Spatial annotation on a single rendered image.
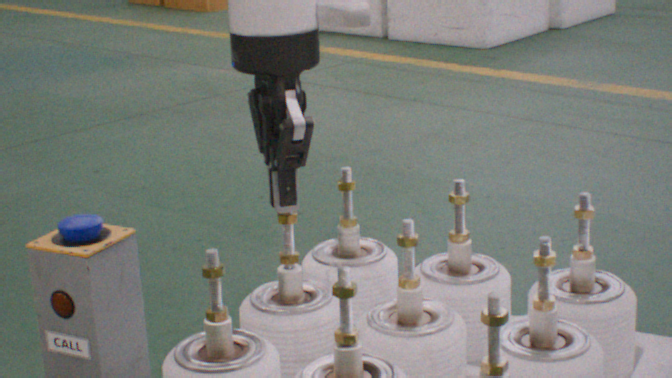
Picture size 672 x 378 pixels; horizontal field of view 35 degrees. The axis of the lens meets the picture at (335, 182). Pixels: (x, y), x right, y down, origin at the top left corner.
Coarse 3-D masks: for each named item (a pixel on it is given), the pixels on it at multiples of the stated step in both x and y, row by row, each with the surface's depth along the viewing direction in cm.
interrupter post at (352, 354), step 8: (336, 344) 82; (360, 344) 82; (336, 352) 82; (344, 352) 81; (352, 352) 82; (360, 352) 82; (336, 360) 82; (344, 360) 82; (352, 360) 82; (360, 360) 82; (336, 368) 82; (344, 368) 82; (352, 368) 82; (360, 368) 82; (336, 376) 83; (344, 376) 82; (352, 376) 82; (360, 376) 83
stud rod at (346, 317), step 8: (344, 272) 80; (344, 280) 80; (344, 304) 81; (344, 312) 81; (352, 312) 82; (344, 320) 81; (352, 320) 82; (344, 328) 82; (352, 328) 82; (352, 344) 82
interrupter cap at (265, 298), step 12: (264, 288) 100; (276, 288) 100; (312, 288) 100; (324, 288) 100; (252, 300) 97; (264, 300) 97; (276, 300) 98; (312, 300) 97; (324, 300) 97; (264, 312) 96; (276, 312) 95; (288, 312) 95; (300, 312) 95
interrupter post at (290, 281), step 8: (296, 264) 98; (280, 272) 97; (288, 272) 97; (296, 272) 97; (280, 280) 97; (288, 280) 97; (296, 280) 97; (280, 288) 98; (288, 288) 97; (296, 288) 97; (280, 296) 98; (288, 296) 97; (296, 296) 97
